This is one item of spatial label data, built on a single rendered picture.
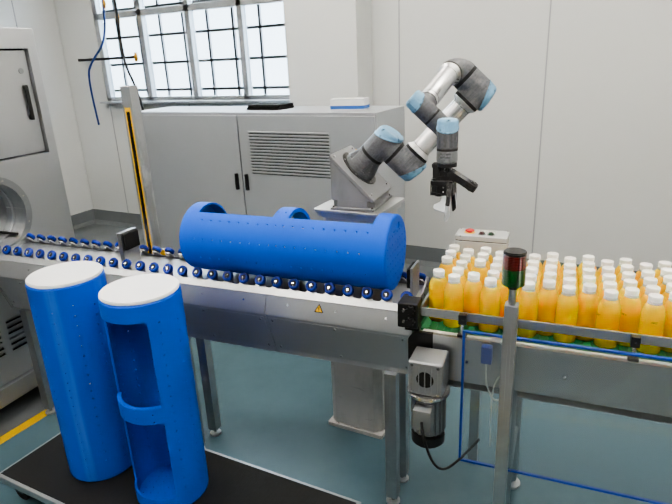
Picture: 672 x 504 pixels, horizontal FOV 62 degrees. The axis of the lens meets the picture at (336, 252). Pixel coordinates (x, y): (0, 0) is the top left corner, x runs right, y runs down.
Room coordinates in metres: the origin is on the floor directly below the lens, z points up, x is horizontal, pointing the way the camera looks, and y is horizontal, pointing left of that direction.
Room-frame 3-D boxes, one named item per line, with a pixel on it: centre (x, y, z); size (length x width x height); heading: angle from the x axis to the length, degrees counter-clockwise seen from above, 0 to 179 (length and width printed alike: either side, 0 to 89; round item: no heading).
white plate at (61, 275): (2.06, 1.06, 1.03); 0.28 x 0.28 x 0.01
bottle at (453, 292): (1.73, -0.39, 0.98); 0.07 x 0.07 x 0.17
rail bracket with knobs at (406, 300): (1.73, -0.24, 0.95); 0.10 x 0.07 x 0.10; 157
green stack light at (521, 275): (1.45, -0.49, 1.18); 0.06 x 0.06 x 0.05
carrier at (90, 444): (2.06, 1.06, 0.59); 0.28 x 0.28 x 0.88
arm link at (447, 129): (1.99, -0.41, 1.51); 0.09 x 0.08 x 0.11; 169
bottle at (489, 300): (1.69, -0.50, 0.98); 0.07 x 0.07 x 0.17
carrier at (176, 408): (1.87, 0.71, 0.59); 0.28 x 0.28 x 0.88
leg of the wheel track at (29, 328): (2.67, 1.61, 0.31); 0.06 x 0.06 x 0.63; 67
